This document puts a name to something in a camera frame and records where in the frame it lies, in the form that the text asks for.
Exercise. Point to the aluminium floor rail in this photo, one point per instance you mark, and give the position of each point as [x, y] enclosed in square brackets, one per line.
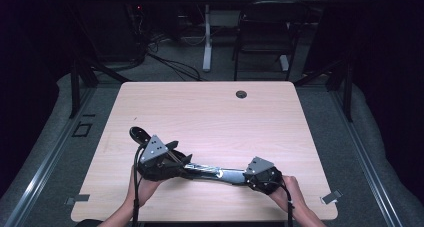
[50, 157]
[366, 160]

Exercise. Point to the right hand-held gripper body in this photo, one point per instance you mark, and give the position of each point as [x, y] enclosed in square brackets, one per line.
[265, 178]

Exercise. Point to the black metal frame stand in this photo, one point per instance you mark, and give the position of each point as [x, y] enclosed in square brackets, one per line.
[75, 87]
[348, 93]

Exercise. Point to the white desk leg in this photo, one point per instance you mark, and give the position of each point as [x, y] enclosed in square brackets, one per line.
[207, 37]
[284, 63]

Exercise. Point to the person's left hand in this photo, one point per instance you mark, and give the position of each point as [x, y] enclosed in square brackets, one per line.
[145, 190]

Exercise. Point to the person's right hand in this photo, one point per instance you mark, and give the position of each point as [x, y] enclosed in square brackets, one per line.
[291, 193]

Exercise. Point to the black stapler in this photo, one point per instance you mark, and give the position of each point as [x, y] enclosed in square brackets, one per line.
[206, 171]

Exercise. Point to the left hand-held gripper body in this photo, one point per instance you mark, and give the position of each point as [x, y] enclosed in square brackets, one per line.
[156, 163]

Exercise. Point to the grey tape strip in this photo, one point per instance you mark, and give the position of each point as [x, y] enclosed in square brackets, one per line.
[331, 197]
[78, 198]

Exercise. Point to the black folding chair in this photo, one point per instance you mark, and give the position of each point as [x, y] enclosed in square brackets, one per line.
[266, 30]

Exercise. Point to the dark equipment with red light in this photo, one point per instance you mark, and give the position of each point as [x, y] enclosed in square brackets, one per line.
[137, 27]

